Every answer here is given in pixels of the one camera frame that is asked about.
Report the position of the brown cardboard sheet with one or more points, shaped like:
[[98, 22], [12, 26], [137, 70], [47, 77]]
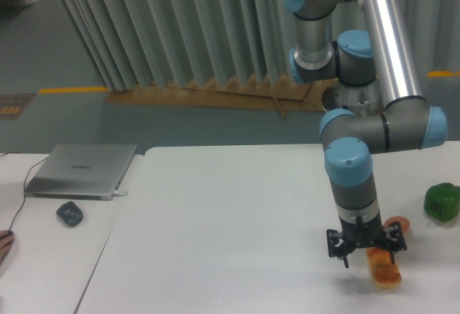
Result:
[[283, 96]]

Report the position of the orange bread loaf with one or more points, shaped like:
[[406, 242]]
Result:
[[385, 274]]

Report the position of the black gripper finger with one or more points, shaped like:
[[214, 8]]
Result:
[[339, 245], [392, 240]]

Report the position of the silver closed laptop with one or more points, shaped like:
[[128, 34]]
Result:
[[88, 171]]

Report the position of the green bell pepper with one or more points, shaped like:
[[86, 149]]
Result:
[[442, 201]]

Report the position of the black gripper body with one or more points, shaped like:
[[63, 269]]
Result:
[[363, 235]]

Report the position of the pale green folding curtain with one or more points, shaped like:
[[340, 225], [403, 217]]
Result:
[[175, 41]]

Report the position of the brown egg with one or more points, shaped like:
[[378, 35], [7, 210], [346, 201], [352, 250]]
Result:
[[403, 222]]

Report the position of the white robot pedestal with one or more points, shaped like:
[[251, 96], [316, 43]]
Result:
[[328, 99]]

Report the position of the small black controller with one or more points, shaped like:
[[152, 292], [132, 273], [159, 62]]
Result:
[[70, 214]]

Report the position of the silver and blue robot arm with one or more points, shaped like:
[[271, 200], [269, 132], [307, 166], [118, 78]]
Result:
[[363, 43]]

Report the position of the person's hand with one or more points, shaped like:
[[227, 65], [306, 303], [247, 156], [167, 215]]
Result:
[[7, 238]]

